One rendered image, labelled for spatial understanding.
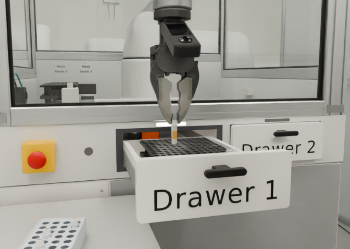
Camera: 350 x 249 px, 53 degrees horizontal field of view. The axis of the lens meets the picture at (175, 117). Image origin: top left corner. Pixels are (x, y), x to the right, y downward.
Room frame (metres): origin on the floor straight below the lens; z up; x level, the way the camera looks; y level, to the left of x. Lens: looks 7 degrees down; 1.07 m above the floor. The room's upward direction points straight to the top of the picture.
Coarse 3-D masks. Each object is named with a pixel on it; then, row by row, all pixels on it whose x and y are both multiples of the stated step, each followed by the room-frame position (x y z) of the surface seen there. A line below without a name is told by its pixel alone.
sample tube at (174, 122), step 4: (172, 120) 0.67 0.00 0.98; (176, 120) 0.68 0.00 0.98; (172, 124) 0.67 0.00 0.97; (176, 124) 0.67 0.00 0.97; (172, 128) 0.68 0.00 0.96; (176, 128) 0.68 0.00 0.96; (172, 132) 0.68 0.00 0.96; (176, 132) 0.68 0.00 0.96; (172, 136) 0.68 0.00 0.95; (176, 136) 0.68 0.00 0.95; (172, 140) 0.68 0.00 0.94; (176, 140) 0.68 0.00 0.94
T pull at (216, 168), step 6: (216, 168) 0.58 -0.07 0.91; (222, 168) 0.58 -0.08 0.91; (228, 168) 0.58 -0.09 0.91; (234, 168) 0.58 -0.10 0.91; (240, 168) 0.58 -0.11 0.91; (204, 174) 0.57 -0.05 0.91; (210, 174) 0.56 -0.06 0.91; (216, 174) 0.56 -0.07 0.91; (222, 174) 0.57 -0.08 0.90; (228, 174) 0.57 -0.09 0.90; (234, 174) 0.57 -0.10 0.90; (240, 174) 0.58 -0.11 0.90
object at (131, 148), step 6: (168, 138) 0.95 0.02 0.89; (180, 138) 0.95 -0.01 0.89; (210, 138) 0.96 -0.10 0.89; (126, 144) 0.87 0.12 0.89; (132, 144) 0.92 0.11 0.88; (138, 144) 0.92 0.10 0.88; (222, 144) 0.88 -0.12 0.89; (228, 144) 0.87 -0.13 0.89; (126, 150) 0.85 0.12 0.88; (132, 150) 0.80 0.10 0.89; (138, 150) 0.92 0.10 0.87; (144, 150) 0.93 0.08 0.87; (240, 150) 0.80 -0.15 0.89; (126, 156) 0.83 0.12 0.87; (132, 156) 0.75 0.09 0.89; (138, 156) 0.74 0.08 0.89; (126, 162) 0.83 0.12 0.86; (132, 162) 0.75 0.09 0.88; (126, 168) 0.84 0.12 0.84; (132, 168) 0.73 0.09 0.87; (132, 174) 0.73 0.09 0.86; (132, 180) 0.73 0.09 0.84
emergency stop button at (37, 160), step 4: (36, 152) 0.78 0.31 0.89; (40, 152) 0.78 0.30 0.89; (32, 156) 0.77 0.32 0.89; (36, 156) 0.77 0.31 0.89; (40, 156) 0.78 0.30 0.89; (44, 156) 0.78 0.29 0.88; (28, 160) 0.77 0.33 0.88; (32, 160) 0.77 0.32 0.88; (36, 160) 0.77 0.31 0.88; (40, 160) 0.78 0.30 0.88; (44, 160) 0.78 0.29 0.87; (28, 164) 0.77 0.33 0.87; (32, 164) 0.77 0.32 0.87; (36, 164) 0.77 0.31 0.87; (40, 164) 0.78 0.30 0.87; (44, 164) 0.78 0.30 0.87; (36, 168) 0.78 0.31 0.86
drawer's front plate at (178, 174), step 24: (144, 168) 0.57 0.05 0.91; (168, 168) 0.58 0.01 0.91; (192, 168) 0.59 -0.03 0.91; (264, 168) 0.63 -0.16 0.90; (288, 168) 0.64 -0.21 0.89; (144, 192) 0.57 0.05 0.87; (264, 192) 0.63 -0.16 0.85; (288, 192) 0.64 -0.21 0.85; (144, 216) 0.57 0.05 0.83; (168, 216) 0.58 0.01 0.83; (192, 216) 0.59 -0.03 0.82
